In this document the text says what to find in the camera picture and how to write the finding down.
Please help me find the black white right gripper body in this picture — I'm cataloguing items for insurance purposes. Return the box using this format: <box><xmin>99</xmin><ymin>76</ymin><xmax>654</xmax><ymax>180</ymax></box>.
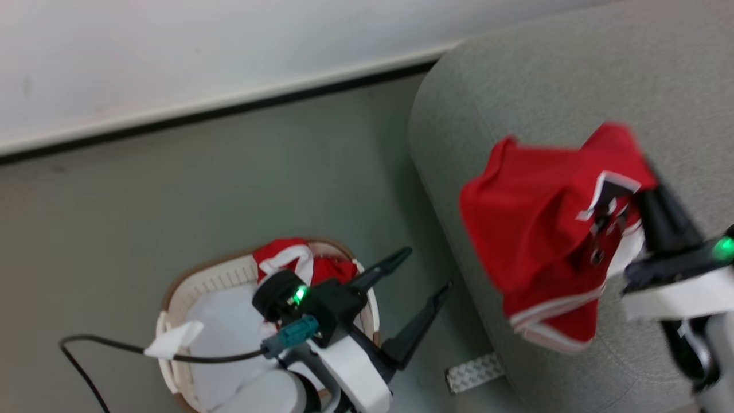
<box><xmin>621</xmin><ymin>225</ymin><xmax>734</xmax><ymax>322</ymax></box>

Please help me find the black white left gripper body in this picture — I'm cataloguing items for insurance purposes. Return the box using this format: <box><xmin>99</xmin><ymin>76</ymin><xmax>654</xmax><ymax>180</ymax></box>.
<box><xmin>252</xmin><ymin>270</ymin><xmax>396</xmax><ymax>413</ymax></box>

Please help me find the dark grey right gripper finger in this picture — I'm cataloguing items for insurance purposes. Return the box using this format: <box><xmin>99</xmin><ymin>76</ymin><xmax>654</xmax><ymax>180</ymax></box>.
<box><xmin>645</xmin><ymin>162</ymin><xmax>704</xmax><ymax>253</ymax></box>
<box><xmin>635</xmin><ymin>191</ymin><xmax>669</xmax><ymax>256</ymax></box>

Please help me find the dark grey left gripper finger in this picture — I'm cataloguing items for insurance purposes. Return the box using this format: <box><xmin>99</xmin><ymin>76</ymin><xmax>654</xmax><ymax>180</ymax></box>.
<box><xmin>348</xmin><ymin>247</ymin><xmax>413</xmax><ymax>294</ymax></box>
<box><xmin>381</xmin><ymin>280</ymin><xmax>453</xmax><ymax>371</ymax></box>

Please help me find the red jersey with white trim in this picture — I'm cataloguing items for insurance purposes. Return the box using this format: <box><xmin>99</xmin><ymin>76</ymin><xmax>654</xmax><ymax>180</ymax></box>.
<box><xmin>459</xmin><ymin>122</ymin><xmax>657</xmax><ymax>354</ymax></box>

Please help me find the white cloth in basket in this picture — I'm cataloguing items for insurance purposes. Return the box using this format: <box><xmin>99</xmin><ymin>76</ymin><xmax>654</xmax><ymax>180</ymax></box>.
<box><xmin>189</xmin><ymin>284</ymin><xmax>322</xmax><ymax>411</ymax></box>

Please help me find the white plastic laundry basket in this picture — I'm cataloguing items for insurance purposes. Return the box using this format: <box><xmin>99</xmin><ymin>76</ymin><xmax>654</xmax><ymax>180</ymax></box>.
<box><xmin>156</xmin><ymin>237</ymin><xmax>380</xmax><ymax>413</ymax></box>

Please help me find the white patterned tape strip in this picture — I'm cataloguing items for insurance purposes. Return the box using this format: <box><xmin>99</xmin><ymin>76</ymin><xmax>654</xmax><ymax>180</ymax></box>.
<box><xmin>446</xmin><ymin>353</ymin><xmax>505</xmax><ymax>395</ymax></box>

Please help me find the red white striped garment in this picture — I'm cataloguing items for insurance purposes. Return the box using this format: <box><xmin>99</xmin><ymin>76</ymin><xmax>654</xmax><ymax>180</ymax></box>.
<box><xmin>252</xmin><ymin>238</ymin><xmax>359</xmax><ymax>287</ymax></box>

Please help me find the grey fabric sofa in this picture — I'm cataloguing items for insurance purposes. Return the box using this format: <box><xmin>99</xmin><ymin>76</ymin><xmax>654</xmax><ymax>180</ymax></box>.
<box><xmin>408</xmin><ymin>0</ymin><xmax>734</xmax><ymax>413</ymax></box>

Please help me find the black white baseboard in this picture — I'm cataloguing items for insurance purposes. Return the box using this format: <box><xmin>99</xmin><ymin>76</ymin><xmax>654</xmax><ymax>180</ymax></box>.
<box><xmin>0</xmin><ymin>43</ymin><xmax>459</xmax><ymax>167</ymax></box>

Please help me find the teal cable connector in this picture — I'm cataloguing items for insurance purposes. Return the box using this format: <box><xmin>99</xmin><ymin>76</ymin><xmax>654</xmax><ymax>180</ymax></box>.
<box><xmin>261</xmin><ymin>314</ymin><xmax>320</xmax><ymax>359</ymax></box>

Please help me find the white cable tag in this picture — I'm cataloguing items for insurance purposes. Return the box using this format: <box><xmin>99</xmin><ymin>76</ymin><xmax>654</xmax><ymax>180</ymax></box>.
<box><xmin>143</xmin><ymin>320</ymin><xmax>204</xmax><ymax>360</ymax></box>

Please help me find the thin black cable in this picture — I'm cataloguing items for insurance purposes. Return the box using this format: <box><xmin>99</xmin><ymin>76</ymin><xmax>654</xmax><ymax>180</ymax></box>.
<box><xmin>59</xmin><ymin>334</ymin><xmax>270</xmax><ymax>413</ymax></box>

